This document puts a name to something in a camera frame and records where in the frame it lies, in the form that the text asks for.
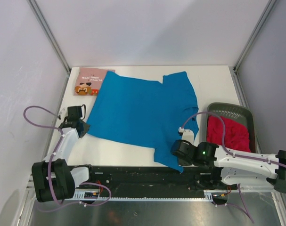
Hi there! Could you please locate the grey plastic basket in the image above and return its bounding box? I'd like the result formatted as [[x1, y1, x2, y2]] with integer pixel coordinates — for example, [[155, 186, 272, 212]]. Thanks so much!
[[207, 102, 257, 153]]

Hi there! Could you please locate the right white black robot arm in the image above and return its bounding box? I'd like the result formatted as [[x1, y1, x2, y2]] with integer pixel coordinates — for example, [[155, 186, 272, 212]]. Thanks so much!
[[171, 140, 286, 194]]

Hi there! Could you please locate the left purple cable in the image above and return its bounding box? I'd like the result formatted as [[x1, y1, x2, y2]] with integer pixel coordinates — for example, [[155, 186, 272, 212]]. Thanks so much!
[[23, 105, 112, 213]]

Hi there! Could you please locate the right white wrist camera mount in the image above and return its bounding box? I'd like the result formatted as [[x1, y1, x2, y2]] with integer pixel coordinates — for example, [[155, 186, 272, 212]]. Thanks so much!
[[178, 127, 195, 144]]

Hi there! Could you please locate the aluminium frame post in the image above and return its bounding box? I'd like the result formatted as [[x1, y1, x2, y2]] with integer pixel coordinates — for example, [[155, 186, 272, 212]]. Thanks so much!
[[233, 0, 279, 72], [27, 0, 71, 74]]

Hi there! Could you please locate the aluminium extrusion rail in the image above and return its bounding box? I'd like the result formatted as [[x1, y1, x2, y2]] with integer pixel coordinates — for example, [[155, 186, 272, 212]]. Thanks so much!
[[26, 179, 277, 193]]

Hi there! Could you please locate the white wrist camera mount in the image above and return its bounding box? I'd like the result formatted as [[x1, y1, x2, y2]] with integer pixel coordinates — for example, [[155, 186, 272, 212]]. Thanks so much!
[[178, 127, 195, 144], [58, 107, 67, 120]]

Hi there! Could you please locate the right aluminium frame post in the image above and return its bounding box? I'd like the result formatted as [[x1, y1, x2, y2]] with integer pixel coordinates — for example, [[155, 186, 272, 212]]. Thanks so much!
[[233, 0, 279, 72]]

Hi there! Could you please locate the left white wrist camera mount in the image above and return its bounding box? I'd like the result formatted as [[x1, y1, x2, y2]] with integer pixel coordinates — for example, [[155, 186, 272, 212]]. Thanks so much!
[[58, 107, 67, 120]]

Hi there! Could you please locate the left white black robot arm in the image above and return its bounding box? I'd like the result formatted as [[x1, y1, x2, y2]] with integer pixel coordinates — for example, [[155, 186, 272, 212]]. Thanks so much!
[[32, 105, 96, 202]]

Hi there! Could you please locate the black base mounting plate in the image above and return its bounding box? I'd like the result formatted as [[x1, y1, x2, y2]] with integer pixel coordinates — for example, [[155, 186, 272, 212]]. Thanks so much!
[[80, 166, 237, 199]]

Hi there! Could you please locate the purple cable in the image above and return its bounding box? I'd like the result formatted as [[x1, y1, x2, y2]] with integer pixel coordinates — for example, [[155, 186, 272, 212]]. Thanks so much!
[[180, 111, 286, 224], [23, 105, 112, 213]]

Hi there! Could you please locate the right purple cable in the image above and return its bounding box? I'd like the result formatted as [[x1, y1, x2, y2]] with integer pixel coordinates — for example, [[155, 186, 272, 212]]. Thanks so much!
[[180, 111, 286, 224]]

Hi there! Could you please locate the folded pink printed t shirt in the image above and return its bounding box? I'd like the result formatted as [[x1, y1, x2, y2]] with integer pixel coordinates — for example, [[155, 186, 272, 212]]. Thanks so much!
[[74, 67, 115, 96]]

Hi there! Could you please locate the red t shirt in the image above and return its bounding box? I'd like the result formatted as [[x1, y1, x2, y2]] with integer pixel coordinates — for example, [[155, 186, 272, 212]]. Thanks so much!
[[206, 116, 251, 152]]

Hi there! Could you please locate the left aluminium frame post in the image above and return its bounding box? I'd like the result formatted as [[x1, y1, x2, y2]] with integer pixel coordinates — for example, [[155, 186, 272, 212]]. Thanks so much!
[[27, 0, 71, 74]]

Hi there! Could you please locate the white slotted cable duct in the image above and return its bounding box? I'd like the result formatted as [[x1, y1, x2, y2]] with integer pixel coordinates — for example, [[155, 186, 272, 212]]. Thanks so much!
[[35, 189, 237, 202]]

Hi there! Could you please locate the blue t shirt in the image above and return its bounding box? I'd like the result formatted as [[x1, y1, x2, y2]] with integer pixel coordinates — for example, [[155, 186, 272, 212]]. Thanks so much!
[[87, 72, 199, 172]]

